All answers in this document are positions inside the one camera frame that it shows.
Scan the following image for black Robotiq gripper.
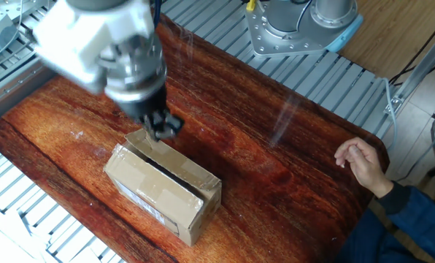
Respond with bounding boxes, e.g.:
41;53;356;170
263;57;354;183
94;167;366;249
124;85;185;142

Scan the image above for brown labelled cardboard box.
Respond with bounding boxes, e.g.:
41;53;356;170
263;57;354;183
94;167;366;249
103;128;223;248

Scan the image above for forearm in blue sleeve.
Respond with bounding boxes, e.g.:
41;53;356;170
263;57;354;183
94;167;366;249
376;181;435;263

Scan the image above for person's bare hand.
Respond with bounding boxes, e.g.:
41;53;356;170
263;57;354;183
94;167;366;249
334;137;394;199

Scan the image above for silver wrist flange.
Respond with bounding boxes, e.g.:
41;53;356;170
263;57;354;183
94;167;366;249
99;34;167;104

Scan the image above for glossy red-brown wooden board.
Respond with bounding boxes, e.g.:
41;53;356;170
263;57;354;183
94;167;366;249
0;14;390;263

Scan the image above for white paper sheet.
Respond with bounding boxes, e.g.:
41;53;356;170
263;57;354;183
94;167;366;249
0;199;47;263

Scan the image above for blue clothed person's body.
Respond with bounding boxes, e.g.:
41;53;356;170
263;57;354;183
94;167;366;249
334;208;428;263

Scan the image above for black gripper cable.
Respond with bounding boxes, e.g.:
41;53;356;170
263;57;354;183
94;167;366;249
152;0;164;31

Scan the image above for white wrist mount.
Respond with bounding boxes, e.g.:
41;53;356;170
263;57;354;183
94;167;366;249
33;0;155;94

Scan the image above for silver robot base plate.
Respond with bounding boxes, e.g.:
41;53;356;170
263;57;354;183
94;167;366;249
245;1;344;58

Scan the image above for grey metal side rail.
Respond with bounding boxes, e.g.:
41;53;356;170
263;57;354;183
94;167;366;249
0;65;56;127

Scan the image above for black floor cables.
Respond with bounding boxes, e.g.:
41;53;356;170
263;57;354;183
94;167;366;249
388;12;435;87

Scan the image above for aluminium frame post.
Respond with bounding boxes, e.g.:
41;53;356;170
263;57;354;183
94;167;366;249
383;21;435;115

